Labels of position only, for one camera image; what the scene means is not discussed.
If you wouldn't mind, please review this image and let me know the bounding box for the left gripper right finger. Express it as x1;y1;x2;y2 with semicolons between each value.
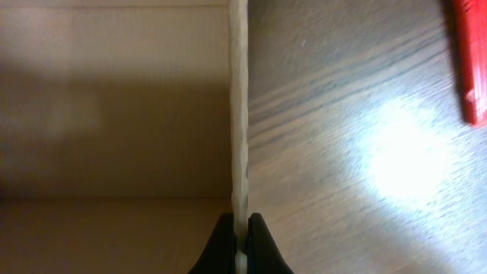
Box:
246;213;294;274

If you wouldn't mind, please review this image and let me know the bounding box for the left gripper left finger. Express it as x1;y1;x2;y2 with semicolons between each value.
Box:
189;213;237;274

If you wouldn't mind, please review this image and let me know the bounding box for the brown cardboard box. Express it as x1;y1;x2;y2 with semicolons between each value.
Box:
1;1;248;273

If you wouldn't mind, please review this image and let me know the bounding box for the orange utility knife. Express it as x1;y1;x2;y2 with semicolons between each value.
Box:
454;0;486;126

